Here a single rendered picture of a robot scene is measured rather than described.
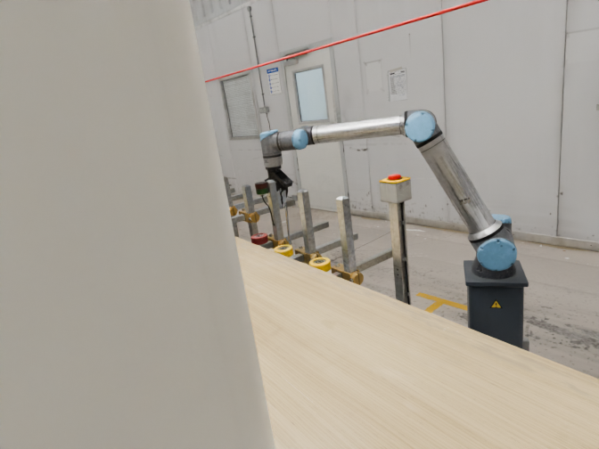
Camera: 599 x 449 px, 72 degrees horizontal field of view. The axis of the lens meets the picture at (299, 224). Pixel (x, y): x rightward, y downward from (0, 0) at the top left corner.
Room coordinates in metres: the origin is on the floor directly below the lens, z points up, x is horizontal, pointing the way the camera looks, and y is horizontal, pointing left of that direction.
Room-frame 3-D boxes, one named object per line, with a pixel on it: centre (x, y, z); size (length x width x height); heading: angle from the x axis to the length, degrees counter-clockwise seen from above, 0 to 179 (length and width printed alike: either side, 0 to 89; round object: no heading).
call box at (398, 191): (1.27, -0.31, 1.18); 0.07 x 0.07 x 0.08; 34
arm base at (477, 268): (1.78, -0.88, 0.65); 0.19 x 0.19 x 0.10
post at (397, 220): (1.27, -0.32, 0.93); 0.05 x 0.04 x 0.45; 34
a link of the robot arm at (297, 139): (1.97, -0.03, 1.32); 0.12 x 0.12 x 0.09; 67
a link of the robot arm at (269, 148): (2.00, 0.08, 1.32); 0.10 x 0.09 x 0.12; 67
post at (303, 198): (1.69, -0.03, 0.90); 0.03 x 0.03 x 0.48; 34
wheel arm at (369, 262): (1.57, -0.22, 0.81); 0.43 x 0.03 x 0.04; 124
